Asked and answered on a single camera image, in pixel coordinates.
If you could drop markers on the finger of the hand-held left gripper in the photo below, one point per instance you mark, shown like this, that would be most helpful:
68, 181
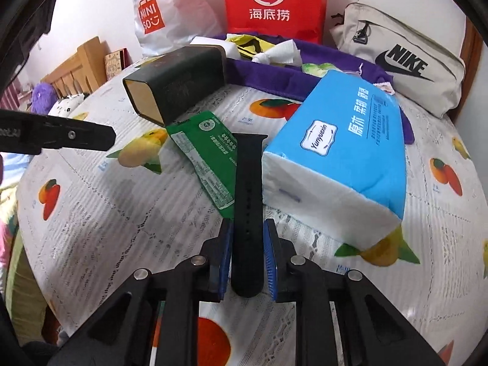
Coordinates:
76, 135

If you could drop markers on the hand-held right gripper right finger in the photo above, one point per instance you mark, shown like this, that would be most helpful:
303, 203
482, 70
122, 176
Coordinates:
271, 259

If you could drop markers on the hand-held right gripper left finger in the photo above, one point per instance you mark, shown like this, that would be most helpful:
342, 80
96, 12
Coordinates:
225, 259

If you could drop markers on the yellow black pouch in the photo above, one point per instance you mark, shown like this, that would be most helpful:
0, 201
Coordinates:
247, 47

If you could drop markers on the white floral pillow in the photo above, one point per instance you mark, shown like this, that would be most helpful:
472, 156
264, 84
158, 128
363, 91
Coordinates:
68, 105

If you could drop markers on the purple plush toy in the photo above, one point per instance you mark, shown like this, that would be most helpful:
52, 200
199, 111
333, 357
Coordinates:
42, 97

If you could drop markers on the wooden headboard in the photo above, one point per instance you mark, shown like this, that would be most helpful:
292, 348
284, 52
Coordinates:
84, 64

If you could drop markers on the brown patterned box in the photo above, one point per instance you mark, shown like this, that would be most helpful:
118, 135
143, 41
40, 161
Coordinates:
115, 64

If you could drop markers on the blue tissue pack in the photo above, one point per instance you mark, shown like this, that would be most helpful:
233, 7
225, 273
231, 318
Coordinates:
335, 160

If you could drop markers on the dark tin box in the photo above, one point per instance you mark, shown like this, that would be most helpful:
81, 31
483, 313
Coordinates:
183, 80

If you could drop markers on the green blanket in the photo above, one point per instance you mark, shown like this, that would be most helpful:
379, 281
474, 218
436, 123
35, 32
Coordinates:
26, 286

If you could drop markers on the purple towel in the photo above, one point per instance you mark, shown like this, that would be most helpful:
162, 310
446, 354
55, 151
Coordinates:
267, 76

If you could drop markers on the fruit print tissue packet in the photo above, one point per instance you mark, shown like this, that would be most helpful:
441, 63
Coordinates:
385, 88

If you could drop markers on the crumpled white tissue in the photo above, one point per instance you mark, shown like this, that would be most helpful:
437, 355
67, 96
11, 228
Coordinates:
282, 53

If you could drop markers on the beige waist bag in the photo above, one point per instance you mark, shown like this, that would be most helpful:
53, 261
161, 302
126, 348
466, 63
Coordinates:
385, 42

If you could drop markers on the dark wooden post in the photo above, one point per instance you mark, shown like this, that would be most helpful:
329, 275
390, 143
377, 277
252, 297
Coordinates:
472, 57

